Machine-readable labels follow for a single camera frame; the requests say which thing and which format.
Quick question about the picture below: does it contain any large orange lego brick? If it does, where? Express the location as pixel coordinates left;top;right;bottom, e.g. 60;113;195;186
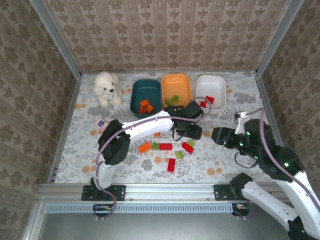
138;141;153;155

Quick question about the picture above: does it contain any floral tablecloth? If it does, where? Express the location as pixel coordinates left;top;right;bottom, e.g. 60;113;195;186
53;71;286;185

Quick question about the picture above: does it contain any orange plastic container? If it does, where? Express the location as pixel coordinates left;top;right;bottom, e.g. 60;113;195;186
161;73;194;108

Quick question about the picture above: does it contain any white plastic container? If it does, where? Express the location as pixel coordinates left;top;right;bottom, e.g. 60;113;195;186
196;74;227;114

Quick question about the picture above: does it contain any teal plastic container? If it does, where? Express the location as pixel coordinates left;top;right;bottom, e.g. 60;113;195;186
129;79;162;119

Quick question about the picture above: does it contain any white plush dog toy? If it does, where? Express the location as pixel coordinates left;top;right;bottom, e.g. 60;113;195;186
93;71;124;109

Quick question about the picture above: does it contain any pink card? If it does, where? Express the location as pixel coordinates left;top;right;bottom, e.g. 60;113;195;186
94;119;109;132

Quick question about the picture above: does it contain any grey metal base panel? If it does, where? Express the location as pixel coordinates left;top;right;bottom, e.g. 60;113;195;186
22;199;301;240

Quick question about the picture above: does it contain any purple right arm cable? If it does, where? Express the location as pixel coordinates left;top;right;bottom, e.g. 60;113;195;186
232;107;320;221

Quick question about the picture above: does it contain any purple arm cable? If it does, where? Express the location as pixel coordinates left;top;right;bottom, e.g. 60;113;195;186
93;96;213;221
232;107;320;221

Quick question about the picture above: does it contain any thin black cable loop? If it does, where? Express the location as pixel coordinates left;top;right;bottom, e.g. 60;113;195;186
234;152;258;169
172;126;184;142

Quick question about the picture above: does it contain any aluminium frame side rail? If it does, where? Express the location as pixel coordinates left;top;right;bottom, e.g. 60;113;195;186
47;74;83;185
253;71;292;168

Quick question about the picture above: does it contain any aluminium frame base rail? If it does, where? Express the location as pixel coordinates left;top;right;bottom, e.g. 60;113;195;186
37;183;293;202

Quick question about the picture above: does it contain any slotted grey cable duct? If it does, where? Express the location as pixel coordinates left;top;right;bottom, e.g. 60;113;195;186
44;202;236;214

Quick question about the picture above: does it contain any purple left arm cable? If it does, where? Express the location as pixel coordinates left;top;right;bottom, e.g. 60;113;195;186
93;96;213;221

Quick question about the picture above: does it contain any aluminium frame post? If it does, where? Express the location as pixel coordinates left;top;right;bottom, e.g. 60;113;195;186
255;0;305;76
28;0;83;80

